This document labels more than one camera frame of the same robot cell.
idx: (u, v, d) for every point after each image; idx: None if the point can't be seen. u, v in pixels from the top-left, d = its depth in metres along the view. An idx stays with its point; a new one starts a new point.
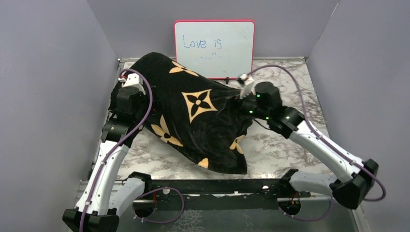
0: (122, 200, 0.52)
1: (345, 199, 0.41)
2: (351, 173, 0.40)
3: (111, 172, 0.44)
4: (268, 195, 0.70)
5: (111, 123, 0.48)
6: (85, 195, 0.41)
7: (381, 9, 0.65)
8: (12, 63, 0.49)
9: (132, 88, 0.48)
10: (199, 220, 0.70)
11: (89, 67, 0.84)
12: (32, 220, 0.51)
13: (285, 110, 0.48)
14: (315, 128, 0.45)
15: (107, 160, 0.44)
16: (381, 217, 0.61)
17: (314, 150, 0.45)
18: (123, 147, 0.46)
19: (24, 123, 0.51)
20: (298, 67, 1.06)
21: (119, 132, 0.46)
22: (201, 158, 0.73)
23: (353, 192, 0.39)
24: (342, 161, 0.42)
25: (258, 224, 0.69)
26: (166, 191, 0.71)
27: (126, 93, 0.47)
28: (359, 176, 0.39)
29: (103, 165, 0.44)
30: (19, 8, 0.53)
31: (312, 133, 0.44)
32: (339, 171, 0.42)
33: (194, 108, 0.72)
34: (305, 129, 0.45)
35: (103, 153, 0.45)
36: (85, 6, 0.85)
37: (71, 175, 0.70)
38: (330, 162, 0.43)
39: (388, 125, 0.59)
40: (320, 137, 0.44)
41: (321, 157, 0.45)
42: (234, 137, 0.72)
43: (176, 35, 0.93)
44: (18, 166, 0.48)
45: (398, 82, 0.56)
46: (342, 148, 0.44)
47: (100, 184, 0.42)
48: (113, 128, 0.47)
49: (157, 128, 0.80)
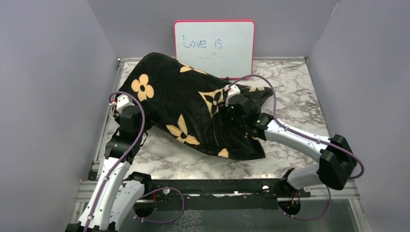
0: (120, 210, 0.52)
1: (330, 179, 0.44)
2: (320, 150, 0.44)
3: (114, 187, 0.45)
4: (268, 194, 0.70)
5: (113, 140, 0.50)
6: (87, 209, 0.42)
7: (381, 9, 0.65)
8: (12, 64, 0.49)
9: (132, 108, 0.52)
10: (199, 220, 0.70)
11: (89, 67, 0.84)
12: (33, 220, 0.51)
13: (258, 116, 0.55)
14: (283, 123, 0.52)
15: (109, 176, 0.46)
16: (381, 217, 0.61)
17: (287, 141, 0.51)
18: (125, 164, 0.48)
19: (24, 123, 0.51)
20: (298, 67, 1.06)
21: (124, 148, 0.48)
22: (220, 148, 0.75)
23: (327, 166, 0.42)
24: (310, 142, 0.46)
25: (258, 224, 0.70)
26: (167, 191, 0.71)
27: (129, 112, 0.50)
28: (326, 151, 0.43)
29: (106, 181, 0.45)
30: (19, 9, 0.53)
31: (280, 127, 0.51)
32: (311, 152, 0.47)
33: (213, 107, 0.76)
34: (274, 125, 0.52)
35: (106, 170, 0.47)
36: (85, 6, 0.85)
37: (72, 175, 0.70)
38: (302, 147, 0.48)
39: (388, 126, 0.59)
40: (286, 128, 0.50)
41: (296, 146, 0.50)
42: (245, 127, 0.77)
43: (176, 35, 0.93)
44: (18, 167, 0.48)
45: (399, 82, 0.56)
46: (310, 132, 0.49)
47: (102, 199, 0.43)
48: (117, 146, 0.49)
49: (173, 128, 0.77)
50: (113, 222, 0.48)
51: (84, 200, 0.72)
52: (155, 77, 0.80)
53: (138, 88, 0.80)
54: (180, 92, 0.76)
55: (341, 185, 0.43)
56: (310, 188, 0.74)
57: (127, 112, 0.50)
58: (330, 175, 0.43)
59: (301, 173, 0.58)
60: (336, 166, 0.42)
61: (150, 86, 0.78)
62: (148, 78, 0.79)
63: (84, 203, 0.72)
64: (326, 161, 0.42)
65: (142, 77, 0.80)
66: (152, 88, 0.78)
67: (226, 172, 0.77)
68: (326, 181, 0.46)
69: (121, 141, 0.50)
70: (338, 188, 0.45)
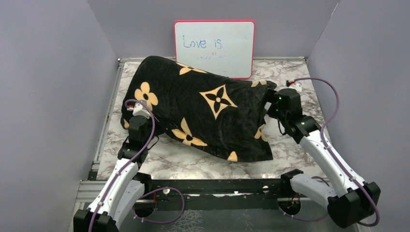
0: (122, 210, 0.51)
1: (339, 214, 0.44)
2: (348, 187, 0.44)
3: (123, 183, 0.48)
4: (268, 194, 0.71)
5: (125, 146, 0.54)
6: (97, 197, 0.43)
7: (381, 9, 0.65)
8: (11, 63, 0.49)
9: (139, 118, 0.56)
10: (199, 220, 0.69)
11: (89, 67, 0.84)
12: (33, 220, 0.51)
13: (303, 117, 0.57)
14: (327, 140, 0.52)
15: (121, 172, 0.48)
16: (381, 217, 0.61)
17: (319, 159, 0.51)
18: (135, 165, 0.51)
19: (24, 123, 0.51)
20: (299, 67, 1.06)
21: (132, 153, 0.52)
22: (229, 152, 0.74)
23: (345, 205, 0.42)
24: (342, 174, 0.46)
25: (259, 224, 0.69)
26: (166, 191, 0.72)
27: (136, 124, 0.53)
28: (354, 192, 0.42)
29: (118, 175, 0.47)
30: (20, 9, 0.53)
31: (321, 143, 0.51)
32: (337, 183, 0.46)
33: (216, 105, 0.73)
34: (316, 137, 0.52)
35: (117, 167, 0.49)
36: (85, 6, 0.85)
37: (72, 175, 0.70)
38: (331, 173, 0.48)
39: (388, 126, 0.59)
40: (327, 147, 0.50)
41: (326, 168, 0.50)
42: (257, 127, 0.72)
43: (176, 35, 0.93)
44: (18, 166, 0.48)
45: (399, 82, 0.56)
46: (347, 165, 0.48)
47: (112, 189, 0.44)
48: (129, 150, 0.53)
49: (179, 132, 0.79)
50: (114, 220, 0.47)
51: (84, 199, 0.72)
52: (154, 77, 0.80)
53: (140, 97, 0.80)
54: (181, 92, 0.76)
55: (345, 223, 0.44)
56: None
57: (134, 124, 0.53)
58: (342, 210, 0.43)
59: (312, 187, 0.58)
60: (354, 208, 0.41)
61: (153, 93, 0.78)
62: (149, 86, 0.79)
63: (84, 203, 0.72)
64: (347, 199, 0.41)
65: (144, 85, 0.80)
66: (154, 95, 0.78)
67: (226, 172, 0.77)
68: (333, 213, 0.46)
69: (132, 147, 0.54)
70: (340, 223, 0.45)
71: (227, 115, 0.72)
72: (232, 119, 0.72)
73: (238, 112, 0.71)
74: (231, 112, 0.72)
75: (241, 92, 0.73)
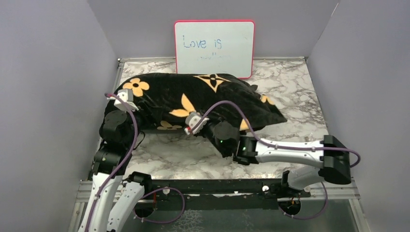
0: (120, 217, 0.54)
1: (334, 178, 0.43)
2: (319, 158, 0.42)
3: (106, 204, 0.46)
4: (268, 195, 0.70)
5: (101, 152, 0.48)
6: (82, 227, 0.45)
7: (381, 9, 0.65)
8: (11, 63, 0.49)
9: (117, 115, 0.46)
10: (199, 220, 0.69)
11: (89, 67, 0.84)
12: (31, 221, 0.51)
13: (245, 141, 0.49)
14: (270, 141, 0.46)
15: (99, 194, 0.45)
16: (380, 217, 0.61)
17: (284, 158, 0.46)
18: (116, 179, 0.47)
19: (24, 123, 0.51)
20: (299, 67, 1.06)
21: (111, 163, 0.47)
22: (240, 121, 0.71)
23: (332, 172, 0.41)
24: (306, 153, 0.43)
25: (259, 224, 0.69)
26: (166, 191, 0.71)
27: (112, 122, 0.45)
28: (327, 157, 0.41)
29: (97, 199, 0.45)
30: (20, 8, 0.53)
31: (270, 147, 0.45)
32: (312, 162, 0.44)
33: (212, 82, 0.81)
34: (261, 148, 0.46)
35: (96, 186, 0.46)
36: (85, 6, 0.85)
37: (72, 176, 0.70)
38: (298, 159, 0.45)
39: (387, 126, 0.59)
40: (276, 146, 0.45)
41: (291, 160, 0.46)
42: (258, 96, 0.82)
43: (176, 35, 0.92)
44: (18, 166, 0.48)
45: (398, 82, 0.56)
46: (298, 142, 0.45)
47: (95, 218, 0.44)
48: (105, 159, 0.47)
49: (179, 111, 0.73)
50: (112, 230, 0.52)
51: (84, 199, 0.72)
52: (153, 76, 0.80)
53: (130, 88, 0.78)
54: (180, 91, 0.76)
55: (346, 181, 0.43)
56: (310, 188, 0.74)
57: (110, 122, 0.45)
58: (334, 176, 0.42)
59: (304, 175, 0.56)
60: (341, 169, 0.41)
61: (144, 82, 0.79)
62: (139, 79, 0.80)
63: (84, 203, 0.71)
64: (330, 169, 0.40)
65: (134, 79, 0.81)
66: (146, 83, 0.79)
67: (226, 172, 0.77)
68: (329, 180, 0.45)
69: (109, 154, 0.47)
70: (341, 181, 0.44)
71: (226, 88, 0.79)
72: (233, 89, 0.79)
73: (235, 84, 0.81)
74: (229, 85, 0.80)
75: (230, 76, 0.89)
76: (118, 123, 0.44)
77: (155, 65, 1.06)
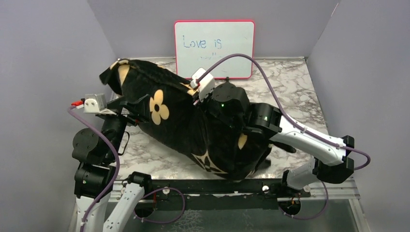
0: (120, 220, 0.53)
1: (337, 178, 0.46)
2: (342, 157, 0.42)
3: (96, 225, 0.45)
4: (268, 195, 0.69)
5: (80, 172, 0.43)
6: None
7: (380, 9, 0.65)
8: (13, 62, 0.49)
9: (87, 137, 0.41)
10: (199, 220, 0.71)
11: (88, 67, 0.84)
12: (31, 221, 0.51)
13: (256, 108, 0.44)
14: (296, 122, 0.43)
15: (86, 218, 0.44)
16: (379, 217, 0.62)
17: (303, 146, 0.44)
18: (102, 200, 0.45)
19: (25, 123, 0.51)
20: (299, 67, 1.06)
21: (95, 184, 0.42)
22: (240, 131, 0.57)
23: (345, 171, 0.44)
24: (330, 149, 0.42)
25: (258, 224, 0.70)
26: (167, 191, 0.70)
27: (82, 147, 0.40)
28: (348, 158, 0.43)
29: (84, 224, 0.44)
30: (20, 9, 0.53)
31: (296, 128, 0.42)
32: (329, 158, 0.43)
33: None
34: (287, 126, 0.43)
35: (81, 210, 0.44)
36: (85, 7, 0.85)
37: (72, 176, 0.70)
38: (317, 151, 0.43)
39: (387, 126, 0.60)
40: (304, 130, 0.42)
41: (309, 149, 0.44)
42: None
43: (176, 35, 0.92)
44: (17, 166, 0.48)
45: (398, 82, 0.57)
46: (324, 135, 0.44)
47: None
48: (86, 181, 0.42)
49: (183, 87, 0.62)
50: None
51: None
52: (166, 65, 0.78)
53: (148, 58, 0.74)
54: None
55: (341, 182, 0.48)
56: (311, 188, 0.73)
57: (80, 147, 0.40)
58: (340, 175, 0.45)
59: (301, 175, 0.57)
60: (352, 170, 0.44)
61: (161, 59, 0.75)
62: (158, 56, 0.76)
63: None
64: (348, 168, 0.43)
65: None
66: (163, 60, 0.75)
67: None
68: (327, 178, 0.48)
69: (89, 175, 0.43)
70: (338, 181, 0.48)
71: None
72: None
73: None
74: None
75: None
76: (89, 148, 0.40)
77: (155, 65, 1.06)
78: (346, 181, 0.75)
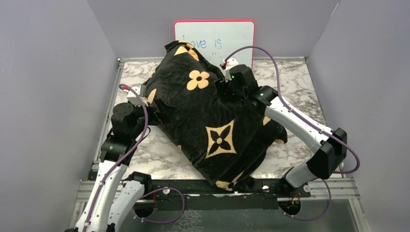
0: (120, 211, 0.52)
1: (319, 168, 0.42)
2: (320, 141, 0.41)
3: (111, 191, 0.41)
4: (268, 194, 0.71)
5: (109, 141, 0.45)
6: (83, 214, 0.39)
7: (380, 9, 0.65)
8: (11, 65, 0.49)
9: (124, 107, 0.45)
10: (199, 220, 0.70)
11: (88, 67, 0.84)
12: (32, 221, 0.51)
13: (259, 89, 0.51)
14: (288, 104, 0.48)
15: (104, 181, 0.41)
16: (380, 216, 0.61)
17: (289, 124, 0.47)
18: (121, 167, 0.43)
19: (24, 124, 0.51)
20: (298, 67, 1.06)
21: (119, 152, 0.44)
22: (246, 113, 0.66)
23: (322, 158, 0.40)
24: (312, 131, 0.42)
25: (259, 224, 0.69)
26: (166, 191, 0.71)
27: (120, 113, 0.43)
28: (327, 143, 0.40)
29: (101, 185, 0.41)
30: (19, 9, 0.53)
31: (284, 107, 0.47)
32: (310, 140, 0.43)
33: None
34: (278, 104, 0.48)
35: (101, 174, 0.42)
36: (84, 7, 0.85)
37: (72, 176, 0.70)
38: (300, 132, 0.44)
39: (387, 125, 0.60)
40: (291, 109, 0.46)
41: (294, 130, 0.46)
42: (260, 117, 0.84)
43: (176, 35, 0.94)
44: (17, 166, 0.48)
45: (398, 82, 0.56)
46: (313, 120, 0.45)
47: (99, 203, 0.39)
48: (112, 147, 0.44)
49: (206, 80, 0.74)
50: (113, 224, 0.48)
51: (84, 199, 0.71)
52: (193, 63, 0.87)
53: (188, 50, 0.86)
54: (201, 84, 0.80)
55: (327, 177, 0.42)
56: (310, 188, 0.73)
57: (118, 113, 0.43)
58: (318, 162, 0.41)
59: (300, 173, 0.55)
60: (330, 159, 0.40)
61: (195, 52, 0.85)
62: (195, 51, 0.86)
63: (84, 203, 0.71)
64: (323, 152, 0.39)
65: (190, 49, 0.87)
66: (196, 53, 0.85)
67: None
68: (313, 168, 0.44)
69: (116, 143, 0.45)
70: (324, 175, 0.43)
71: None
72: None
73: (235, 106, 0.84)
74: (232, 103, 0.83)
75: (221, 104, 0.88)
76: (125, 114, 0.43)
77: (155, 65, 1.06)
78: (346, 181, 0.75)
